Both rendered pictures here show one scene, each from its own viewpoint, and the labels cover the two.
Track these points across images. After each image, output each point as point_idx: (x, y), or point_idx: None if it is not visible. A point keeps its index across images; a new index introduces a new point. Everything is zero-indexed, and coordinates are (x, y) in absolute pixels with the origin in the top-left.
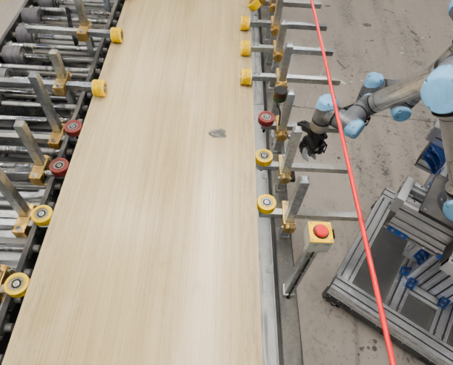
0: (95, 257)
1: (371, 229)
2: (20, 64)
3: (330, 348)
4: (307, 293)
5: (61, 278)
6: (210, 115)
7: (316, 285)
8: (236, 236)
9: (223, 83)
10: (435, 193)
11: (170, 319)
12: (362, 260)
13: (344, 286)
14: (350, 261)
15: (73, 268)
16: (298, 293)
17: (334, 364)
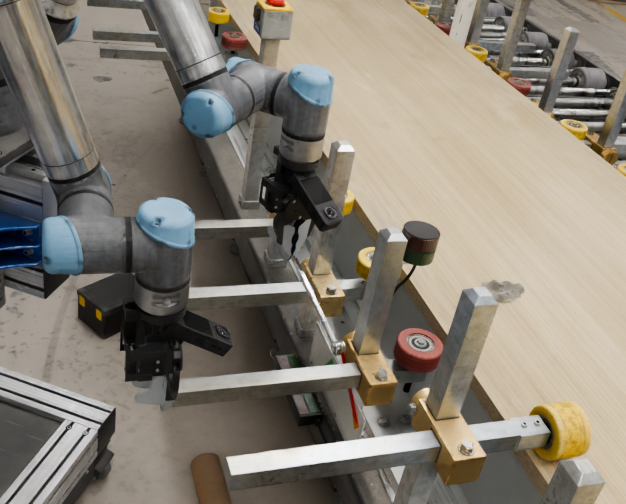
0: (521, 142)
1: None
2: None
3: (95, 397)
4: (142, 474)
5: (536, 129)
6: (552, 330)
7: (120, 492)
8: (363, 161)
9: (607, 432)
10: (22, 132)
11: (395, 108)
12: (27, 467)
13: (83, 411)
14: (61, 460)
15: (534, 135)
16: (161, 470)
17: (89, 379)
